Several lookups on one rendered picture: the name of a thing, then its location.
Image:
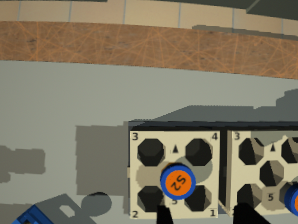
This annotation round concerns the grey bench mat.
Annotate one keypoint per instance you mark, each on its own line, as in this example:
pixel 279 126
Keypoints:
pixel 65 128

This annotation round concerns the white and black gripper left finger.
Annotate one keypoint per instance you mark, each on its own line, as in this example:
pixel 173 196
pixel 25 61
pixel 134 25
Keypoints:
pixel 163 215

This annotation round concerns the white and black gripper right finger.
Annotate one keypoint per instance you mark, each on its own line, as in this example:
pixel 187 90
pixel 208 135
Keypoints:
pixel 245 214

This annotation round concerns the blue tube rack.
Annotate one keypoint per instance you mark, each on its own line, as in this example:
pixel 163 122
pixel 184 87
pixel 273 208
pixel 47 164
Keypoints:
pixel 39 218

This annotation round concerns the dark grey flat base plate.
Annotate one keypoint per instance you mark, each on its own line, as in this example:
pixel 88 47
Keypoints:
pixel 210 125

